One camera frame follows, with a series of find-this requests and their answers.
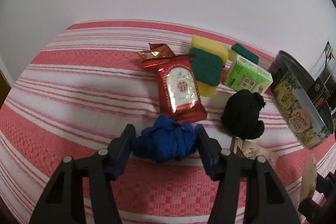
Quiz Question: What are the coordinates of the green tissue pack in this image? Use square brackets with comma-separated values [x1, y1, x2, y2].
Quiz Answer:
[223, 55, 273, 95]

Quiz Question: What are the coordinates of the far yellow green sponge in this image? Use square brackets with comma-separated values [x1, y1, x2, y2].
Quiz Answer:
[228, 43, 259, 65]

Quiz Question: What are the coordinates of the brown wooden door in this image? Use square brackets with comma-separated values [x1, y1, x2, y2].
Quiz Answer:
[0, 71, 11, 107]

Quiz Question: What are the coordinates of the green-top yellow sponge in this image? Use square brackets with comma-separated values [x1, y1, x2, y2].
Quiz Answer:
[189, 47, 223, 86]

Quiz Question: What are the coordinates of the wall power socket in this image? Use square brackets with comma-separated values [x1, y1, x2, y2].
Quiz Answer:
[324, 42, 333, 59]

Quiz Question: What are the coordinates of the red white striped tablecloth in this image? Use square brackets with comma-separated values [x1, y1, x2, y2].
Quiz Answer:
[0, 19, 336, 224]

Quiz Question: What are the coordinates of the black tea box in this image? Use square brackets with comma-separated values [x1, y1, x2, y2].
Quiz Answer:
[306, 77, 330, 109]

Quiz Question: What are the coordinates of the yellow sponge at back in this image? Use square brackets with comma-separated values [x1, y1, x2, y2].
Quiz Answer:
[190, 35, 228, 97]

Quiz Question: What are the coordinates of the blue cloth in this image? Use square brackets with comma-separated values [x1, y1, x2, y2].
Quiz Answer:
[132, 114, 197, 164]

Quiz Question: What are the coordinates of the pink floral sachet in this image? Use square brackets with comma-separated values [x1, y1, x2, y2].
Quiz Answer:
[231, 137, 278, 169]

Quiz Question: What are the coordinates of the red candy packet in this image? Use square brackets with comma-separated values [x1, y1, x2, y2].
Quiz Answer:
[137, 44, 207, 123]

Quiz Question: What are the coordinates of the green sachet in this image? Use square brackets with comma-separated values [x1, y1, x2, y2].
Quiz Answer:
[299, 154, 317, 202]

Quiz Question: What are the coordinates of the round cookie tin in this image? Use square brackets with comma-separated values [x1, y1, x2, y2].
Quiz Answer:
[268, 51, 334, 149]

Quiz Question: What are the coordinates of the black crumpled cloth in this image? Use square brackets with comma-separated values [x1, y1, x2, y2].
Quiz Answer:
[221, 90, 266, 140]

